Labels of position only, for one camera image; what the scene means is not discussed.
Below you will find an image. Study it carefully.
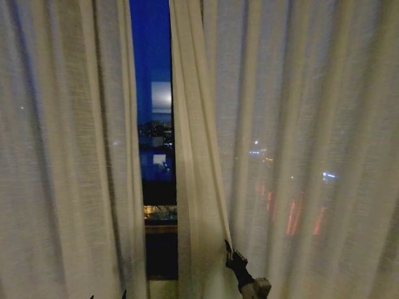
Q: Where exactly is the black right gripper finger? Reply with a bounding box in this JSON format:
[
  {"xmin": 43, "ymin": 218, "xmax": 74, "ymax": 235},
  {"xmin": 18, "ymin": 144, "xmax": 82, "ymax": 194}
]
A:
[
  {"xmin": 223, "ymin": 238, "xmax": 234, "ymax": 262},
  {"xmin": 231, "ymin": 247, "xmax": 249, "ymax": 263}
]

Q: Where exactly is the brown wooden window sill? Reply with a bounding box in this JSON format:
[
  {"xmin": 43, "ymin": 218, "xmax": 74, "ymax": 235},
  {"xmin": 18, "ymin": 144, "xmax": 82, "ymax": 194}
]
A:
[{"xmin": 144, "ymin": 224, "xmax": 179, "ymax": 235}]

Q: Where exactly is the white sheer left-hung curtain panel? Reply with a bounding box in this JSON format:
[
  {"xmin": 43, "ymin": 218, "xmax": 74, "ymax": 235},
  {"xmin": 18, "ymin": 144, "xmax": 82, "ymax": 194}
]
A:
[{"xmin": 0, "ymin": 0, "xmax": 150, "ymax": 299}]

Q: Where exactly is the window glass pane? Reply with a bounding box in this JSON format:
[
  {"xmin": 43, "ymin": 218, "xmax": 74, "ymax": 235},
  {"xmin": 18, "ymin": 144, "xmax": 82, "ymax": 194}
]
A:
[{"xmin": 128, "ymin": 0, "xmax": 174, "ymax": 185}]

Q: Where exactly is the dark window frame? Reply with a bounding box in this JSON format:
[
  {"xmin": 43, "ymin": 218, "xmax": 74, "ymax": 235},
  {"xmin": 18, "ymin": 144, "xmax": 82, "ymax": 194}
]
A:
[{"xmin": 140, "ymin": 0, "xmax": 179, "ymax": 281}]

